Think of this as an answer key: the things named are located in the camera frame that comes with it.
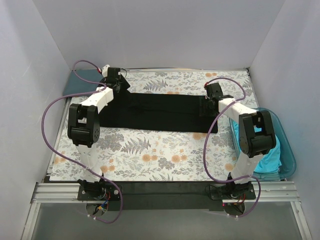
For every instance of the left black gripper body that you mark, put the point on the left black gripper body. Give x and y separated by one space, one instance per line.
122 85

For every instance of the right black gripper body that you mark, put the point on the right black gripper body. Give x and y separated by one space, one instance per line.
204 107

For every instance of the black t-shirt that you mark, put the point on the black t-shirt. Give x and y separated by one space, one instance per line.
157 112

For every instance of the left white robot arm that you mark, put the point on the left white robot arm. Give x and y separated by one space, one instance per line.
84 126

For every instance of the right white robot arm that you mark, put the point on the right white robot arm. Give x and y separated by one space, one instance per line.
256 137

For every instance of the folded grey-blue t-shirt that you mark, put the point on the folded grey-blue t-shirt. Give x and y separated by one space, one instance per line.
75 85

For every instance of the floral patterned table mat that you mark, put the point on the floral patterned table mat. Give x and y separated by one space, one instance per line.
144 155

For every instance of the turquoise t-shirt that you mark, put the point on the turquoise t-shirt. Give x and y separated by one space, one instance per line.
270 162

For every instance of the teal plastic bin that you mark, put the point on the teal plastic bin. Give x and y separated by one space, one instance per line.
286 155

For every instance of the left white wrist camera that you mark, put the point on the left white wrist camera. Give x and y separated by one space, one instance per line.
104 70

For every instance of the aluminium frame rail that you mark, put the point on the aluminium frame rail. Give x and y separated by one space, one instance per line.
269 191

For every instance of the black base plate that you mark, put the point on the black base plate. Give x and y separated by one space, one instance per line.
164 195

